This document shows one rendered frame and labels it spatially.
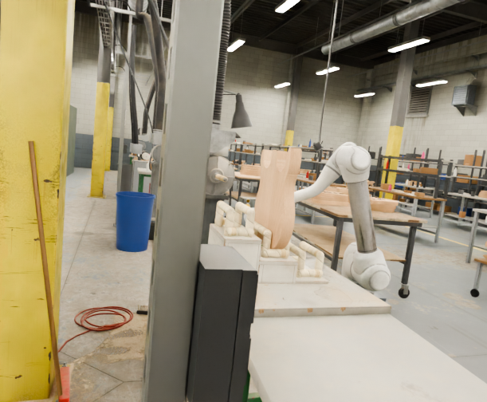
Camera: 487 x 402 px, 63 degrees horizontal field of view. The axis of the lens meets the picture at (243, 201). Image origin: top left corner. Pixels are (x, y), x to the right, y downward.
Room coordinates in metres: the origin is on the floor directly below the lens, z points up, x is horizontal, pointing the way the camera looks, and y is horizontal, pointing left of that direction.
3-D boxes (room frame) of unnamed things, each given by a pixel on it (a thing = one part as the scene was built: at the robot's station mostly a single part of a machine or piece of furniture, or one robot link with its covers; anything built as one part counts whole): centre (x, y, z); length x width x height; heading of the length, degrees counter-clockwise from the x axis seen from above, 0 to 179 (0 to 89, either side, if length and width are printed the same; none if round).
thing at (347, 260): (2.23, -0.70, 0.87); 0.18 x 0.16 x 0.22; 6
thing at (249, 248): (1.57, 0.02, 1.02); 0.27 x 0.15 x 0.17; 18
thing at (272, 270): (1.62, -0.12, 0.98); 0.27 x 0.16 x 0.09; 18
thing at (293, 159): (1.49, -0.17, 1.41); 0.07 x 0.04 x 0.10; 17
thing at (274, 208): (1.62, -0.13, 1.25); 0.35 x 0.04 x 0.40; 17
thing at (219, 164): (2.71, 0.24, 1.25); 0.41 x 0.27 x 0.26; 18
